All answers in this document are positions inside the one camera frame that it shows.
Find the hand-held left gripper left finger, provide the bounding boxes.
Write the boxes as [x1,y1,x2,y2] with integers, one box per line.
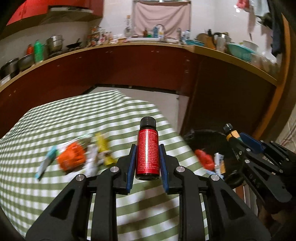
[25,144,137,241]

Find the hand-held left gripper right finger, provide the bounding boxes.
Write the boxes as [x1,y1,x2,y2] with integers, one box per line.
[158,144,271,241]

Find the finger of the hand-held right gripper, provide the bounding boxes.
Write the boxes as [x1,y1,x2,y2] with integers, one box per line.
[239,133,289,166]
[228,138,257,173]

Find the yellow labelled small bottle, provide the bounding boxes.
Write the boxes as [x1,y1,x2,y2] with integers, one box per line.
[223,123,243,143]

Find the red labelled small bottle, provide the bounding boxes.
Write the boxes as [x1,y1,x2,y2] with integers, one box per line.
[135,117,161,181]

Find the black trash bin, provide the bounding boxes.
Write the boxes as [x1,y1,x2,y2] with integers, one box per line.
[183,128,250,188]

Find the red plastic bag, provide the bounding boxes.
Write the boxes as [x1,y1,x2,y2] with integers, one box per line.
[195,149,214,171]

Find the yellow wrapper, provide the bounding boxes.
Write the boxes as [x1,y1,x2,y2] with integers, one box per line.
[95,133,117,166]

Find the white paper wrapper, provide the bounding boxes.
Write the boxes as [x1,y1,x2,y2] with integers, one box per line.
[86,145,100,176]

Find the orange snack packet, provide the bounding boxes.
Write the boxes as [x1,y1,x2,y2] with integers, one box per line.
[57,142,86,172]

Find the teal stick sachet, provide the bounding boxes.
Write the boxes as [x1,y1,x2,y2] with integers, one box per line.
[35,146,58,180]

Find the wooden counter unit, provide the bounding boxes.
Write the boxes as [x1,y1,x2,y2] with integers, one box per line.
[180,44,292,144]

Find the green checked tablecloth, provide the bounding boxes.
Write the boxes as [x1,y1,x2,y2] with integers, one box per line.
[0,89,213,241]

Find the teal plastic basket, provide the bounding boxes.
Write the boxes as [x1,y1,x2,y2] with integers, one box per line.
[225,43,256,63]

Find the red-brown base cabinets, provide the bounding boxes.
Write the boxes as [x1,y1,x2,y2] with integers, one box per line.
[0,43,201,139]

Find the steel kettle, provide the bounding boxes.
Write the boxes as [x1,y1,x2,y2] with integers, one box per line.
[213,32,229,50]

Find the dark hanging cloth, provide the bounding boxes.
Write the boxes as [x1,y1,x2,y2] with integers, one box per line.
[268,11,287,57]

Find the group of seasoning bottles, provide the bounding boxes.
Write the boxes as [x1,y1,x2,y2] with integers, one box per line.
[87,27,119,45]

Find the hanging metal strainer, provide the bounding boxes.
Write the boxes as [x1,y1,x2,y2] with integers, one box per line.
[125,15,132,37]

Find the pale hanging towel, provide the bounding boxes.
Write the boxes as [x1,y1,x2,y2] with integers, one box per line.
[251,0,269,16]

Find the black wok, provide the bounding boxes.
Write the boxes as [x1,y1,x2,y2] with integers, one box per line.
[66,38,82,49]

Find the steel sink faucet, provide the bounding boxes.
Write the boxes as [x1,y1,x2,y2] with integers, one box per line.
[154,24,166,39]

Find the red hanging glove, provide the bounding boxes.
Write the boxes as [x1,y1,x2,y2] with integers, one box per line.
[236,0,250,11]

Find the steel stockpot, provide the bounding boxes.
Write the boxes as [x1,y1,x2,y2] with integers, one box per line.
[46,35,64,52]

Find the green thermos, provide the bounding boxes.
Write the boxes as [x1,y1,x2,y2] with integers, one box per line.
[33,40,44,62]

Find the steel bowl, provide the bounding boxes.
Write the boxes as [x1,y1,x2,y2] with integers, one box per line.
[17,54,35,71]

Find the pink window curtain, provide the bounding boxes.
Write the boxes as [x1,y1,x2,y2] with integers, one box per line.
[134,1,191,39]

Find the black lidded pot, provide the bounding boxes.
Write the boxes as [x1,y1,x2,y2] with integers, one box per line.
[0,58,19,80]

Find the steel range hood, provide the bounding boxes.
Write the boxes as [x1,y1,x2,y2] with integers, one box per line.
[47,7,94,21]

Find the red wall cabinets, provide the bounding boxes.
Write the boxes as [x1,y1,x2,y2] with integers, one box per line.
[6,0,103,26]

